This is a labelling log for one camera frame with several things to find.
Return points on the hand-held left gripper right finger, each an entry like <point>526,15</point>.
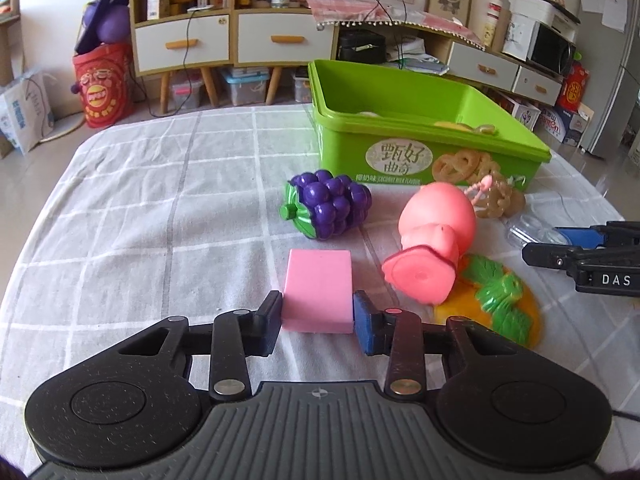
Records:
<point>365,326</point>

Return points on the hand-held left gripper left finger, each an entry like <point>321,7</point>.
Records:
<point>272,321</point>

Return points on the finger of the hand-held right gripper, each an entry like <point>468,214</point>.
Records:
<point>575,236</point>
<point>550,256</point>

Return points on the pink block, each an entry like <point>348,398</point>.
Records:
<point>319,287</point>

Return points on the green plastic box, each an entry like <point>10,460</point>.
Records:
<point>400,152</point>

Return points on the clear plastic capsule half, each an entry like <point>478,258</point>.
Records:
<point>532,230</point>

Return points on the yellow toy pumpkin half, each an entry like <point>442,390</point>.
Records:
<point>500,300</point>

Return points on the tan rubber toy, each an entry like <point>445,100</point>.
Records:
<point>500,202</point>

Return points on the pink toy pig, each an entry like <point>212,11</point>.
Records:
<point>435,215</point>

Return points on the purple toy grapes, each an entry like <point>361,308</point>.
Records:
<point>330,205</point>

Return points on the red gift box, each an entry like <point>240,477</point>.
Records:
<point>572,87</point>

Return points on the grey checked tablecloth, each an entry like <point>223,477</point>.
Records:
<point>150,210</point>

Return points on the grey refrigerator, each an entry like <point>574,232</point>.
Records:
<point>612,60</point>

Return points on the low wooden sideboard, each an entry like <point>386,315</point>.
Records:
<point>495,67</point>

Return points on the clear storage box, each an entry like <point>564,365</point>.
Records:
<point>245,85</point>
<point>187,90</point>

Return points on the black bag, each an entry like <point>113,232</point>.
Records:
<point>361,46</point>

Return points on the white cabinet drawer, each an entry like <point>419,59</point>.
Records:
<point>285,37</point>
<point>182,42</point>

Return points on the red printed bag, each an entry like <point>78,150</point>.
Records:
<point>102,90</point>

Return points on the wooden cabinet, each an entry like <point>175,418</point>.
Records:
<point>230,35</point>

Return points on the pink beaded cloth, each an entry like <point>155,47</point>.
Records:
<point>390,12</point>

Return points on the white paper bag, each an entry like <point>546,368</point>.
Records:
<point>22,112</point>

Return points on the purple plush toy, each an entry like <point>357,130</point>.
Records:
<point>107,17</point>

